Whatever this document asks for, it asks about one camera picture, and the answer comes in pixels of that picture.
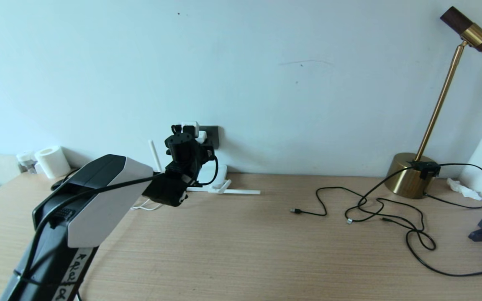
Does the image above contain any thin white adapter cable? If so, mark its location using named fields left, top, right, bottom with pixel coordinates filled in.
left=131, top=199, right=163, bottom=211

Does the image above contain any white router with antennas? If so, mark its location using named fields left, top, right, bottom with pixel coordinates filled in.
left=149, top=140, right=262, bottom=196

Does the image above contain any white toilet paper roll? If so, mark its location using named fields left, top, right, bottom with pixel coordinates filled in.
left=34, top=145, right=71, bottom=179

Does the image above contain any small clear jar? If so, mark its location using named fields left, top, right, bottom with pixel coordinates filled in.
left=16, top=150, right=37, bottom=174

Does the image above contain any brass desk lamp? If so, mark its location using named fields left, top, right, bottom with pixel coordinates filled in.
left=385, top=6, right=482, bottom=199

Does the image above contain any crumpled white tissue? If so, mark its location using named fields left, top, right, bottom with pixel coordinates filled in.
left=446, top=177, right=482, bottom=202

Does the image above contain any grey wall socket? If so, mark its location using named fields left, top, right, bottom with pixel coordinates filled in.
left=192, top=125, right=220, bottom=150

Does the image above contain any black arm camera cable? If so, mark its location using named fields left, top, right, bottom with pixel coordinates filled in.
left=13, top=125, right=219, bottom=293

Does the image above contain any black three-head charging cable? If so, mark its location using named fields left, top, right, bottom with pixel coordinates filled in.
left=290, top=186, right=426, bottom=233

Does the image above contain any looped black table cable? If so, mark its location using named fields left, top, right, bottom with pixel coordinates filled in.
left=59, top=168, right=80, bottom=184

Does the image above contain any black cable clip block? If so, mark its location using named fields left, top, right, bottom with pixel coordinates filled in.
left=407, top=161, right=441, bottom=180

